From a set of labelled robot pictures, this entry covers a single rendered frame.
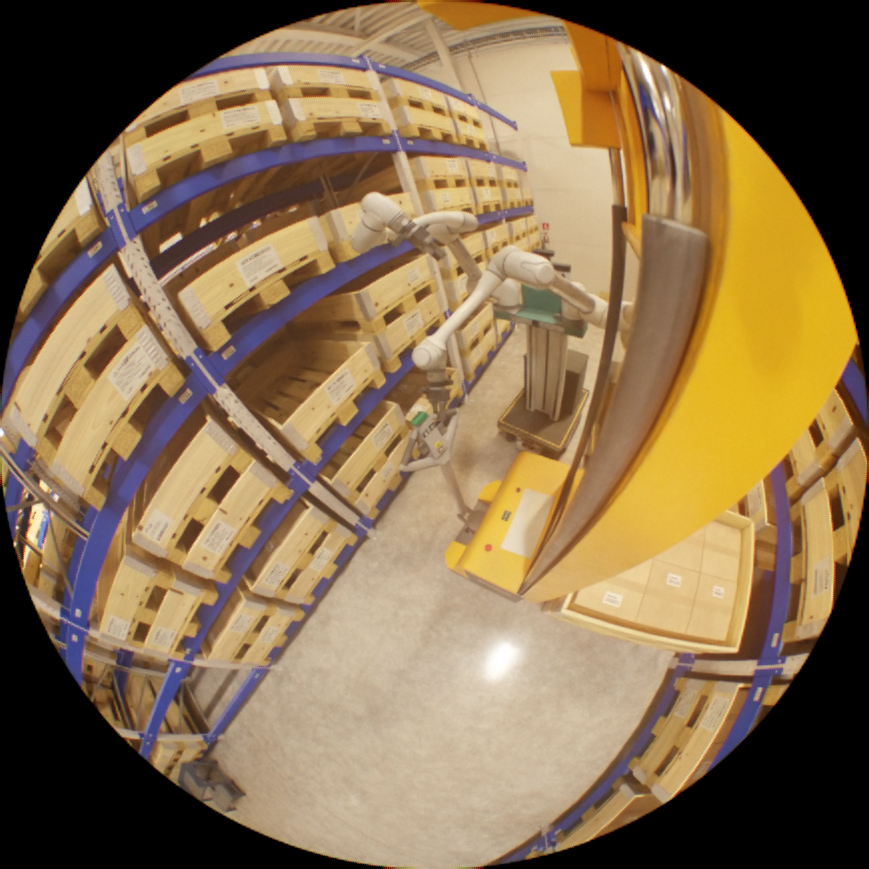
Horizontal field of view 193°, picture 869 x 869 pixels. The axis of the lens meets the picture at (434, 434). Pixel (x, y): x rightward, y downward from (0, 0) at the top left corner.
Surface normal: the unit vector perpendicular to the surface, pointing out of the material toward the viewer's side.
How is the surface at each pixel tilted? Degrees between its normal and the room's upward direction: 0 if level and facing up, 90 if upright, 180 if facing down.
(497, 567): 0
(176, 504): 90
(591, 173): 90
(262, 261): 90
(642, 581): 0
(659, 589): 0
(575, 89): 90
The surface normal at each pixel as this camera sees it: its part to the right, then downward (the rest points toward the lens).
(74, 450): 0.82, 0.29
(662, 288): -0.83, 0.52
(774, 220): -0.52, 0.73
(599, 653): -0.24, -0.62
